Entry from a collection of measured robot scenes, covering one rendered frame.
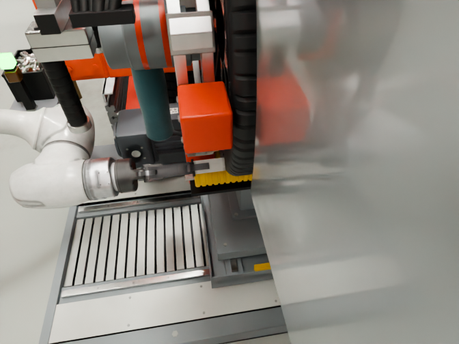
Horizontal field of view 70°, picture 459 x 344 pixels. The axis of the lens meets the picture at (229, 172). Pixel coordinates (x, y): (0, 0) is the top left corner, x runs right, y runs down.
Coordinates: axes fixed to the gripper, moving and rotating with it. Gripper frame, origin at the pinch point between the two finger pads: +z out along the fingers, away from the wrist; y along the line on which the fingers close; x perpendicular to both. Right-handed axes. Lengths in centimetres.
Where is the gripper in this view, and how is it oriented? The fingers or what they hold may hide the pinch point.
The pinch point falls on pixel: (209, 165)
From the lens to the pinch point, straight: 73.5
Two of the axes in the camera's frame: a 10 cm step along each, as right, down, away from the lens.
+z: 9.9, -1.2, 1.0
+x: -1.2, -9.9, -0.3
